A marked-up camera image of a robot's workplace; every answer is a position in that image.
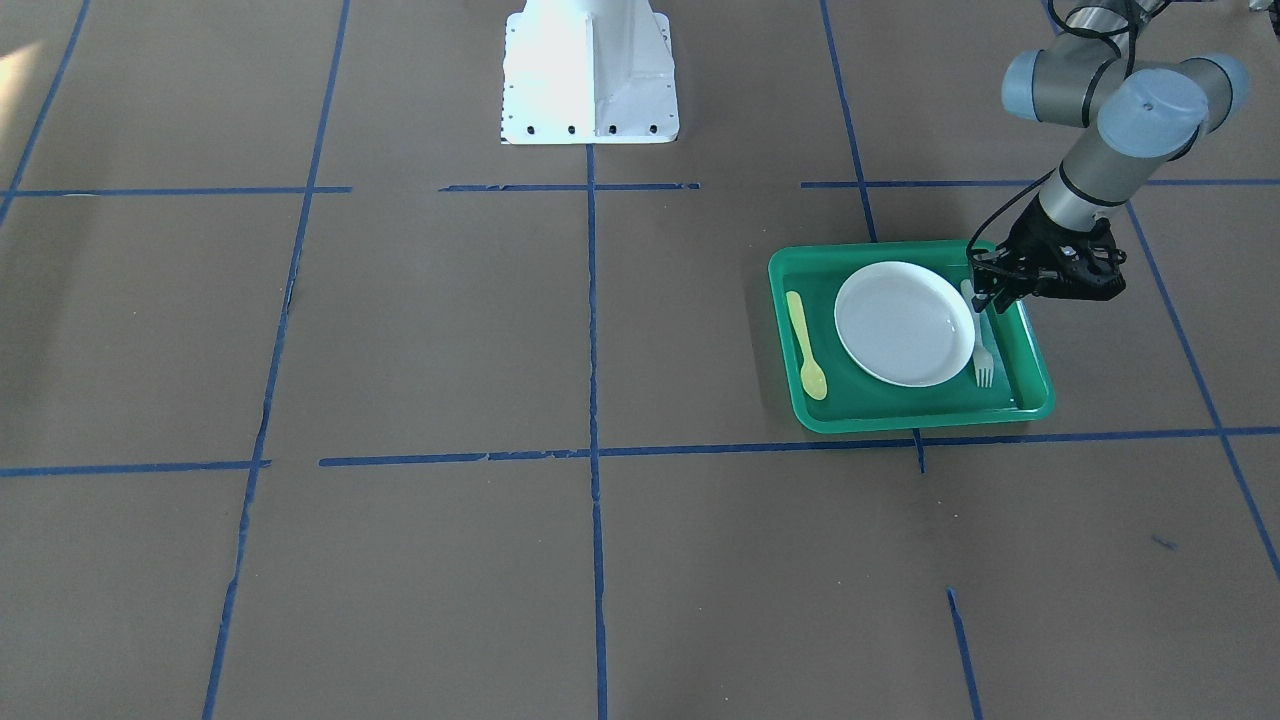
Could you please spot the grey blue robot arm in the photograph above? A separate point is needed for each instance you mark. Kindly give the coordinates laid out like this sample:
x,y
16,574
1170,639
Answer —
x,y
1134,117

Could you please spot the green plastic tray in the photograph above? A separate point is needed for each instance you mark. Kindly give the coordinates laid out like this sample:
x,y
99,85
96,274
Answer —
x,y
857,402

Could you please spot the white round plate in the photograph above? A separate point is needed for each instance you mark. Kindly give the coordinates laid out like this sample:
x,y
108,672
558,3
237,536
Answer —
x,y
904,324

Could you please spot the pale green plastic fork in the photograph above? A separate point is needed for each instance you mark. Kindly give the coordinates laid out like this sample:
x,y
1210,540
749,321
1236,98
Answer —
x,y
983,362

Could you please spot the yellow plastic spoon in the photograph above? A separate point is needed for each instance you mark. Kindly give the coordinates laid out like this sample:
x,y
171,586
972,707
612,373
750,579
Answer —
x,y
811,374

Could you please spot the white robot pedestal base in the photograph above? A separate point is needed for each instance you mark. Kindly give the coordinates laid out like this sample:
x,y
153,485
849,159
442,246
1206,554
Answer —
x,y
580,72

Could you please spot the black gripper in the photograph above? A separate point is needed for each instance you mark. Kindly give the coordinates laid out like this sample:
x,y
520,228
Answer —
x,y
1027,243

